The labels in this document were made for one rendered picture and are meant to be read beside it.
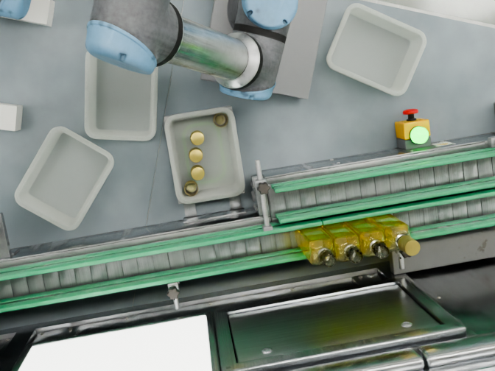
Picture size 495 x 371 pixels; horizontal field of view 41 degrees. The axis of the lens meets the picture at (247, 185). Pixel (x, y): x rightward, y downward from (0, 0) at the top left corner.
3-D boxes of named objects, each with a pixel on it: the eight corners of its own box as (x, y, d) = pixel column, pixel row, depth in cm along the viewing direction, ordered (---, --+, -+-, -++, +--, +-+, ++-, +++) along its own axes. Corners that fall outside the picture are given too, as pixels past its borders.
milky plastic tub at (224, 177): (177, 199, 172) (177, 206, 163) (163, 115, 168) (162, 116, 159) (243, 189, 173) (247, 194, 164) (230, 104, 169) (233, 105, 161)
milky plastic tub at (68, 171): (18, 194, 169) (9, 200, 161) (61, 120, 167) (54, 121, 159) (78, 227, 172) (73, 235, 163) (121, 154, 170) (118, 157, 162)
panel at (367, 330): (29, 355, 151) (-15, 433, 118) (26, 344, 150) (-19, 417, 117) (407, 287, 158) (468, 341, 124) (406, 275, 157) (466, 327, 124)
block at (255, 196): (253, 212, 168) (256, 217, 161) (247, 176, 166) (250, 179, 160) (267, 210, 168) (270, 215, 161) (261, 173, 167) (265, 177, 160)
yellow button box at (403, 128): (396, 147, 176) (406, 150, 168) (393, 120, 175) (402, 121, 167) (421, 143, 176) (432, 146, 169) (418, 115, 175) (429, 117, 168)
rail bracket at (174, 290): (169, 299, 163) (168, 318, 150) (164, 273, 162) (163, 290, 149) (185, 297, 163) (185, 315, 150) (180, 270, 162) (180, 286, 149)
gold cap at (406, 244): (416, 244, 142) (423, 249, 137) (403, 254, 142) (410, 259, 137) (407, 232, 141) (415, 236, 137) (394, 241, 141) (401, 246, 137)
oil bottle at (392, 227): (364, 232, 165) (390, 255, 144) (362, 211, 164) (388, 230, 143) (385, 230, 165) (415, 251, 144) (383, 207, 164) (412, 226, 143)
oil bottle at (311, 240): (296, 245, 164) (313, 269, 143) (293, 224, 163) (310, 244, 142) (318, 241, 164) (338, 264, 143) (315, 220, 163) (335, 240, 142)
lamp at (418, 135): (409, 144, 168) (414, 146, 165) (408, 127, 168) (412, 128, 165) (426, 142, 169) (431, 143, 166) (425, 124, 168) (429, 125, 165)
